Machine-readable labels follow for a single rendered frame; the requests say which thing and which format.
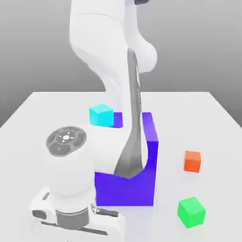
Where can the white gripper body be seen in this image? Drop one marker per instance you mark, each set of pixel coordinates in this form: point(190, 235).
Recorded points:
point(105, 225)

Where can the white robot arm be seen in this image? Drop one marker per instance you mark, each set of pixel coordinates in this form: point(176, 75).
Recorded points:
point(98, 56)

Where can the small green cube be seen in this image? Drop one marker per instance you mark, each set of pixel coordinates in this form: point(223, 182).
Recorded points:
point(191, 212)

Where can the small orange cube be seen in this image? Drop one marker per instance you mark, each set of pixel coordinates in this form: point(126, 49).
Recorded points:
point(192, 162)

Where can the small cyan cube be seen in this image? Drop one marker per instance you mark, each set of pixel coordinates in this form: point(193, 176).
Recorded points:
point(101, 115)

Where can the large blue box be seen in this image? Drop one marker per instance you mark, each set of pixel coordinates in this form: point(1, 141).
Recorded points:
point(128, 192)

